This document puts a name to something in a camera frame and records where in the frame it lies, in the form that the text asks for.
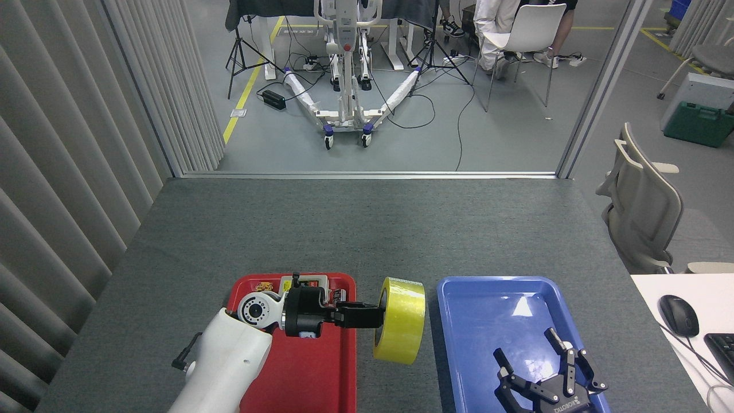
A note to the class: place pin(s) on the silver post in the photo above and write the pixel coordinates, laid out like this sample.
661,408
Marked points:
602,86

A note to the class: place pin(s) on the person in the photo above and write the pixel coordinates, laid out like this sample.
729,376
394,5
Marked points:
567,28
453,28
493,23

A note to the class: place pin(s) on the grey switch box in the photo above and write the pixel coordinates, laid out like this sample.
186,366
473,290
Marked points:
312,281

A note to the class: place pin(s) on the white desk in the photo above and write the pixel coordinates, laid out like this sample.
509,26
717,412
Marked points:
654,287

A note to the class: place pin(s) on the white stand on wheels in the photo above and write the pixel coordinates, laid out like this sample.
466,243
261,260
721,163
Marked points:
346,69

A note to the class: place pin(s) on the black orange push button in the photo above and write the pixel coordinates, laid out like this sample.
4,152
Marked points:
264,286

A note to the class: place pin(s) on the white power strip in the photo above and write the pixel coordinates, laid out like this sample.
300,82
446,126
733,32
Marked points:
311,64
577,61
454,58

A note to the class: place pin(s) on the grey pleated curtain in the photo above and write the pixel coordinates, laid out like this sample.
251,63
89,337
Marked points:
702,23
57,172

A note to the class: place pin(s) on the green plastic case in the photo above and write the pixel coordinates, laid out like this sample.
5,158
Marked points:
699,126

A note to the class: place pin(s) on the yellow tape roll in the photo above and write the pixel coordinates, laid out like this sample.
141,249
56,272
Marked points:
407,321

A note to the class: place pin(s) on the beige office chair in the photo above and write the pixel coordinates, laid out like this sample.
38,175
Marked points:
642,201

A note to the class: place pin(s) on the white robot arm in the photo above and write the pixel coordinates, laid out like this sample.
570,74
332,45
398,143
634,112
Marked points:
223,361

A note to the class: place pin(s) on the beige chair part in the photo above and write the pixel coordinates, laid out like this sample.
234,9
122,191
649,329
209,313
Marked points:
711,268

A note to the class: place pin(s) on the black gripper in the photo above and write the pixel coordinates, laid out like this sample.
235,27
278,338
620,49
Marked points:
304,312
565,404

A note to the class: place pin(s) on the blue bin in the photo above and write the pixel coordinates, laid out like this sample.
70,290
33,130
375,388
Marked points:
679,11

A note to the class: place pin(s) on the red plastic tray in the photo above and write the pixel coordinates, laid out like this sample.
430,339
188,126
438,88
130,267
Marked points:
309,373

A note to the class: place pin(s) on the grey padded chair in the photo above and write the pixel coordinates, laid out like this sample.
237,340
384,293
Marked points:
714,57

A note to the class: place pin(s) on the white plastic chair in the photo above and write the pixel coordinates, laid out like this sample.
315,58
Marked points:
533,28

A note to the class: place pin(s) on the small black electrical component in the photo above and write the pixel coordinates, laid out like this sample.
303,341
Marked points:
339,295

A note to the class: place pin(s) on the black tripod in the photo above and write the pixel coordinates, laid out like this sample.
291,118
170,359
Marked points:
433,54
238,54

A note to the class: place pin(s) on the black keyboard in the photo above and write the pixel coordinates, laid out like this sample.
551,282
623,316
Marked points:
722,355

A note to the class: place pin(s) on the black power adapter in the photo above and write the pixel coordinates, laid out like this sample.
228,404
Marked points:
274,100

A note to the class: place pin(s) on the blue plastic tray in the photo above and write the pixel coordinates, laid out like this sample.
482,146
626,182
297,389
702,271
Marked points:
481,344

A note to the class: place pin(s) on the black computer mouse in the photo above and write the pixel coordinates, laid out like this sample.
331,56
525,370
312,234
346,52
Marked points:
678,315

